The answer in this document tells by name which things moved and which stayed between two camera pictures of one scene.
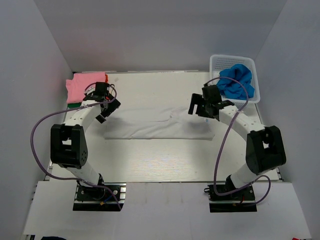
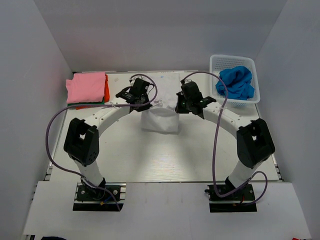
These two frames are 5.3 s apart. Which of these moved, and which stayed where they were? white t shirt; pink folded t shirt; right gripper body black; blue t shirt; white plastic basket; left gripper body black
Moved: left gripper body black; right gripper body black; white t shirt
Stayed: pink folded t shirt; blue t shirt; white plastic basket
